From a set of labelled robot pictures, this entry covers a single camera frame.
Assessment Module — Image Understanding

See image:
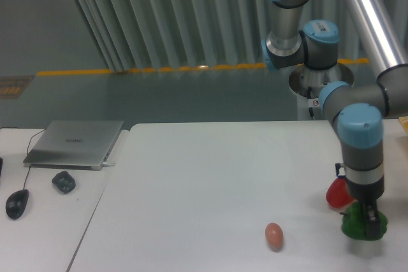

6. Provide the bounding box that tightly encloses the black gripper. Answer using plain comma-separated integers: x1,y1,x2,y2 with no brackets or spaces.
346,177,384,240

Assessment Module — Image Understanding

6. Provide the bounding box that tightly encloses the green bell pepper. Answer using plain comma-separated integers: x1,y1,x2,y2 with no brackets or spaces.
341,202,388,241

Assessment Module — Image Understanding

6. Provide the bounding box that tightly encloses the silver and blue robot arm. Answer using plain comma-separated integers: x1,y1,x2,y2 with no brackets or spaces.
261,0,407,241

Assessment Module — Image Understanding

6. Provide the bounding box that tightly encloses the red bell pepper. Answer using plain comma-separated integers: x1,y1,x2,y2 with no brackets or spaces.
326,178,354,208

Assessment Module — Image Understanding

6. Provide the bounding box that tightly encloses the wooden basket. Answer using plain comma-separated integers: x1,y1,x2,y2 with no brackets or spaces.
398,116,408,133

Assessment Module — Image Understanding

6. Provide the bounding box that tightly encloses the brown egg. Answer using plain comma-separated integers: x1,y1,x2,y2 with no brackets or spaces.
265,223,284,248

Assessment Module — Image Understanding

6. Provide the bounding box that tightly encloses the white pleated curtain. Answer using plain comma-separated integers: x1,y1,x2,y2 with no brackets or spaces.
59,0,408,72

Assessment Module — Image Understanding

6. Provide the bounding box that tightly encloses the black power adapter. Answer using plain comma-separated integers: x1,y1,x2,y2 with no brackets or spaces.
52,171,76,194

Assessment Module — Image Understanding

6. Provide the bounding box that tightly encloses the silver closed laptop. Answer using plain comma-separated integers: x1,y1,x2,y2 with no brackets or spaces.
23,120,124,170

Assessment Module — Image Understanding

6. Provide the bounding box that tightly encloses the black computer mouse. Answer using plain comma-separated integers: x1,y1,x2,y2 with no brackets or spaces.
5,189,29,220

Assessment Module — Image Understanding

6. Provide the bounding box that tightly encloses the black device at left edge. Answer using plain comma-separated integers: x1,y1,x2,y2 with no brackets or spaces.
0,157,4,179

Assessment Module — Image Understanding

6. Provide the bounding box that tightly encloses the black pedestal cable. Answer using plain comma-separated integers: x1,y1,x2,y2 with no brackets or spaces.
307,85,317,121

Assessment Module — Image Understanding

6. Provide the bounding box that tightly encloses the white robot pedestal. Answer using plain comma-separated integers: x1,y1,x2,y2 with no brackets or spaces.
289,63,354,120

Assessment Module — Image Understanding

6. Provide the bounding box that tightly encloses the black mouse cable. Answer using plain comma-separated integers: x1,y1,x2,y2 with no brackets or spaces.
0,126,47,191

